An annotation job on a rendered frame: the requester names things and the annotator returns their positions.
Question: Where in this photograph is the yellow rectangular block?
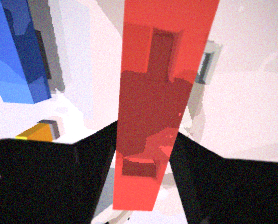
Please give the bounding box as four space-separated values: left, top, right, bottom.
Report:
15 123 53 142

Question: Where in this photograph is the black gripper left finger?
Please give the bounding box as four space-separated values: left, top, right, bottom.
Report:
0 120 118 224

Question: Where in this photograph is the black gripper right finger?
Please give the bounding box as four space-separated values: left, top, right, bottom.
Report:
169 131 278 224

